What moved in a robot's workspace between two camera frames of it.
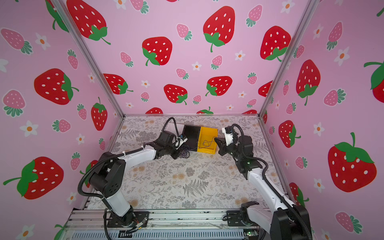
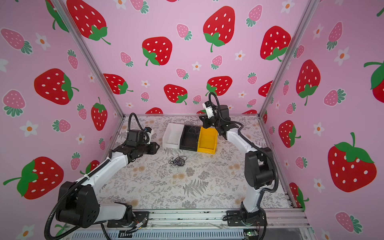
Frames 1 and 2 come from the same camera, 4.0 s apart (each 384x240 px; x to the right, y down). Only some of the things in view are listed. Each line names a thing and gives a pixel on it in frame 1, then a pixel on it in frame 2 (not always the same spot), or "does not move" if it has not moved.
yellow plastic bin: x=206 y=143 does not move
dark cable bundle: x=185 y=153 -> x=179 y=161
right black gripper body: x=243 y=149 -> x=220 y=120
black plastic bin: x=192 y=133 does not move
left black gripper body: x=171 y=150 -> x=145 y=149
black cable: x=207 y=143 -> x=192 y=130
